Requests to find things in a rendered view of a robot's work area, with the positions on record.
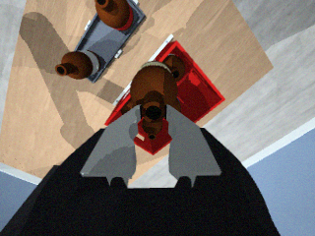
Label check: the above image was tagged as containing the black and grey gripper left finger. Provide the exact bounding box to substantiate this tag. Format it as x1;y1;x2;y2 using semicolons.
19;104;143;236

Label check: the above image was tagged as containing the red crate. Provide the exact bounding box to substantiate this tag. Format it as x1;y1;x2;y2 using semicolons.
104;40;225;155

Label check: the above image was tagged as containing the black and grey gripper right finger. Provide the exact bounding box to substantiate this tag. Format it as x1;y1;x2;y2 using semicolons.
164;104;281;236

